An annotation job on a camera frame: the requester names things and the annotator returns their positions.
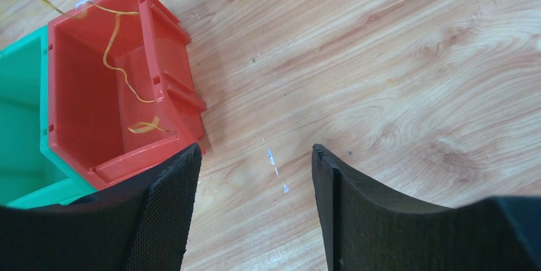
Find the red plastic bin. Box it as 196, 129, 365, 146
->
47, 0, 206, 190

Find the green plastic bin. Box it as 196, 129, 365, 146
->
1, 26, 96, 209

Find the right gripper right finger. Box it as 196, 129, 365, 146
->
311, 144, 540, 270

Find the yellow cable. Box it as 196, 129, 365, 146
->
0, 0, 170, 135

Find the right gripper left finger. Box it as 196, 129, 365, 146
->
1, 143, 202, 270

